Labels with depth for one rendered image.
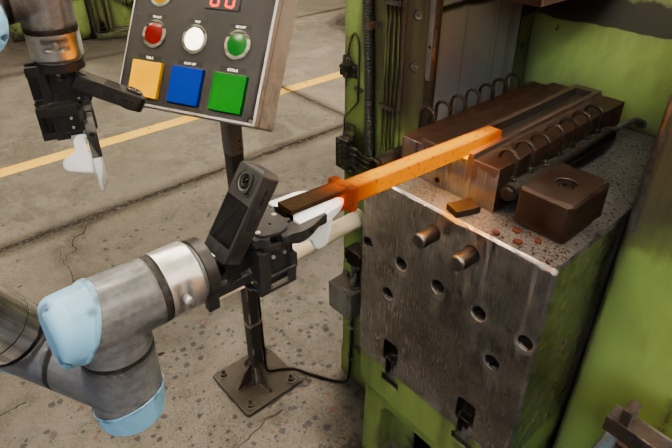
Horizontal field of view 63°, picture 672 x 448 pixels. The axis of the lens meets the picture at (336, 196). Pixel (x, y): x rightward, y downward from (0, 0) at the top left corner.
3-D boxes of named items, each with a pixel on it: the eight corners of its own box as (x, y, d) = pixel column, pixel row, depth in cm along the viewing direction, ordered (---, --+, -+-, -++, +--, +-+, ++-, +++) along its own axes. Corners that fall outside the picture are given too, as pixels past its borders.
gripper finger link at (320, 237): (341, 229, 74) (284, 253, 69) (341, 190, 71) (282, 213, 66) (356, 239, 72) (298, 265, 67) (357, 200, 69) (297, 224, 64)
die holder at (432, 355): (504, 467, 98) (556, 272, 75) (357, 346, 122) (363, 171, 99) (640, 319, 130) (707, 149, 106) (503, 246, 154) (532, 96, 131)
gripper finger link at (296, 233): (311, 213, 70) (252, 237, 65) (311, 201, 69) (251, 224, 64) (334, 230, 67) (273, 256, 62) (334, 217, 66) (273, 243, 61)
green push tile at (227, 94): (238, 115, 105) (246, 76, 104) (206, 108, 108) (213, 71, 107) (243, 116, 107) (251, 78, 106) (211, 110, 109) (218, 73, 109)
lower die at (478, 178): (492, 212, 87) (501, 165, 83) (400, 167, 100) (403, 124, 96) (614, 137, 111) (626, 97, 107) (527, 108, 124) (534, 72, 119)
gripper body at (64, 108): (44, 128, 91) (22, 56, 85) (98, 118, 94) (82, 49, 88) (45, 146, 85) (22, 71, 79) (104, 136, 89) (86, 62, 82)
